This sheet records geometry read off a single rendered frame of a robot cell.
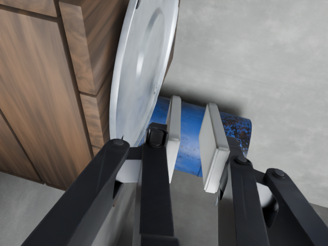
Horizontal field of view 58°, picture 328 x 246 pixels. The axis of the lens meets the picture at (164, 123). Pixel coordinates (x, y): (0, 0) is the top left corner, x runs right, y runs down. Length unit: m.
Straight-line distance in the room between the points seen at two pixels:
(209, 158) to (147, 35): 0.22
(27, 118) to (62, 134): 0.04
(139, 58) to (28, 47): 0.13
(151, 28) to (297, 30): 2.07
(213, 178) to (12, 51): 0.21
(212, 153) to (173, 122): 0.03
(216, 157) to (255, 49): 2.31
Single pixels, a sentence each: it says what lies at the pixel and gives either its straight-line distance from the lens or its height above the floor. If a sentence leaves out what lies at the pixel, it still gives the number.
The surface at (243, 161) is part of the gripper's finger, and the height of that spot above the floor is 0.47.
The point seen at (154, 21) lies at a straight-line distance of 0.38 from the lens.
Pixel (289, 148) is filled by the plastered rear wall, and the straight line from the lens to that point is 3.22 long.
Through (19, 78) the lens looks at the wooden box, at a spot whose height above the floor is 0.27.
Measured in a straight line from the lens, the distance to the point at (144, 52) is 0.36.
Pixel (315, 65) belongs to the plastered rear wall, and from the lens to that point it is 2.57.
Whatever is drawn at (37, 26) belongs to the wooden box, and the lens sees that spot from 0.26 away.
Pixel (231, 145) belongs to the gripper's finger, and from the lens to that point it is 0.18.
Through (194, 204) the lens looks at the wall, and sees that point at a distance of 3.49.
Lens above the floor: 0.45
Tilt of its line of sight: 6 degrees down
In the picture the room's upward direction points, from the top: 105 degrees clockwise
